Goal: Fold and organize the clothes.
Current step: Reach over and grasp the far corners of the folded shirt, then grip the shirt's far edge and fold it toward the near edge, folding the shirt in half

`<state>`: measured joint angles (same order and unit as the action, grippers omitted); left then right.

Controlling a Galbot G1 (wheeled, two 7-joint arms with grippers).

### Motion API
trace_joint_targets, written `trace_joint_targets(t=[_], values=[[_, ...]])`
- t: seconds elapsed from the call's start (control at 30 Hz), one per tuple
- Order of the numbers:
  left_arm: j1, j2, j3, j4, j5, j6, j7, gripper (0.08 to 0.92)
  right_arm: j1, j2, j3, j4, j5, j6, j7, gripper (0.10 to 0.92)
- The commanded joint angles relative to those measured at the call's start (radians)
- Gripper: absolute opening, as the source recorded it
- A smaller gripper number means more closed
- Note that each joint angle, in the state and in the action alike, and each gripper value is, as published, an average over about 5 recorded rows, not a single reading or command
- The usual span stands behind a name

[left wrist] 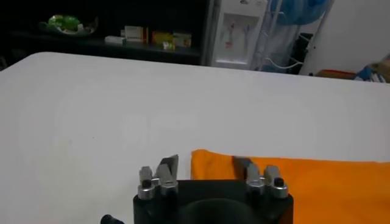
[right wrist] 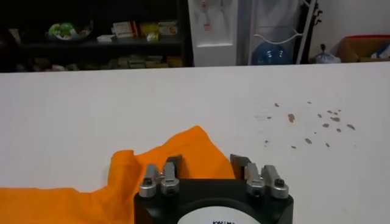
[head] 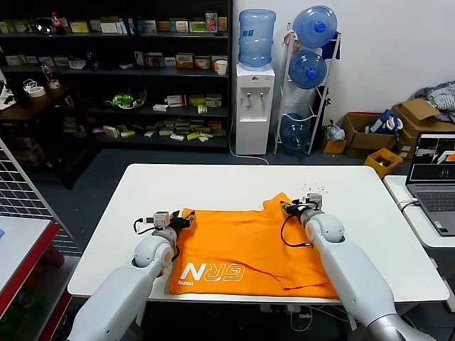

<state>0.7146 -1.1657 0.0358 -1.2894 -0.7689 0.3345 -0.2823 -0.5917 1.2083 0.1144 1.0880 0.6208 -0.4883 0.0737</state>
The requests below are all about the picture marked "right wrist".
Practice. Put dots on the white metal jug rack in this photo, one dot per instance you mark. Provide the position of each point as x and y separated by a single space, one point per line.
301 39

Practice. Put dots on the black tripod stand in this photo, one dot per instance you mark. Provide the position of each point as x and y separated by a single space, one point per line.
309 18

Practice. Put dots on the open brown cardboard box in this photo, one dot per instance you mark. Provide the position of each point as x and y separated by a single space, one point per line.
353 50

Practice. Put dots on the white water dispenser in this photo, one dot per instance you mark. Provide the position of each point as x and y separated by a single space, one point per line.
213 51

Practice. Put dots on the blue water jug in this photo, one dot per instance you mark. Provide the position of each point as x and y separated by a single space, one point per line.
271 54

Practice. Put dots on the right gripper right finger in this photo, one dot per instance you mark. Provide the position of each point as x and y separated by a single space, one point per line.
268 182

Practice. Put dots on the black shelving unit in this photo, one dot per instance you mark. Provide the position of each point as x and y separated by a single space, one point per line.
91 47

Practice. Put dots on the red and white box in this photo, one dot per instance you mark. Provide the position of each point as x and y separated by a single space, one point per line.
123 29

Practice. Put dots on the orange t-shirt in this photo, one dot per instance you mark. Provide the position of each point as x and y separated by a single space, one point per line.
91 201

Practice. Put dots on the knotted grey plastic bag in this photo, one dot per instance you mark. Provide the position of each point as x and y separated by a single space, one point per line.
326 58

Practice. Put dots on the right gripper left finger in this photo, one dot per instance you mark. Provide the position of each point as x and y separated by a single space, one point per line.
169 182

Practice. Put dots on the green and white bowl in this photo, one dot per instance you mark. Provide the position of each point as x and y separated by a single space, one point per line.
65 30

